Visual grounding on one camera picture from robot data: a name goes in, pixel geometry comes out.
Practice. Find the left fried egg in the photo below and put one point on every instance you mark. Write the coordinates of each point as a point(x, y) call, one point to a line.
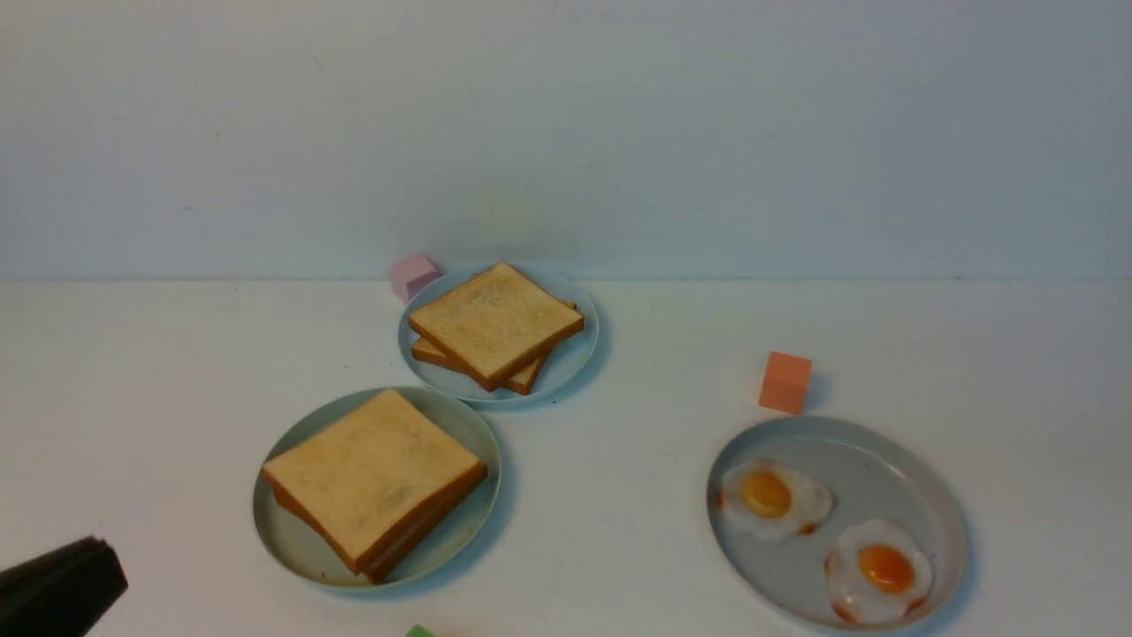
point(772, 501)

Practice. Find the pink cube block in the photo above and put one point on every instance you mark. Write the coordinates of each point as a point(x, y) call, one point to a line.
point(409, 275)

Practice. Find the light blue bread plate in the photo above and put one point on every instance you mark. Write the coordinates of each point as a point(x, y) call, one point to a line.
point(562, 365)

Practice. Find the light green round plate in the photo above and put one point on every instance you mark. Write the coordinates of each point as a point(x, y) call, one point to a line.
point(454, 418)

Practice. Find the right fried egg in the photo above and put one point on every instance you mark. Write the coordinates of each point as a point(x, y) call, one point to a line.
point(875, 573)

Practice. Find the grey egg plate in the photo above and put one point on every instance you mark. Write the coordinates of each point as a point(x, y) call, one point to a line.
point(870, 477)

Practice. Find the orange cube block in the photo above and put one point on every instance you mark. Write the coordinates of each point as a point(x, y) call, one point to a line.
point(785, 383)

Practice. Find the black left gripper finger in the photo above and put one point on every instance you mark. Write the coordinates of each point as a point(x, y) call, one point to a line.
point(63, 592)

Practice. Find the fried egg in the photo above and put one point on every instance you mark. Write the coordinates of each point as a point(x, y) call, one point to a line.
point(875, 573)
point(772, 501)

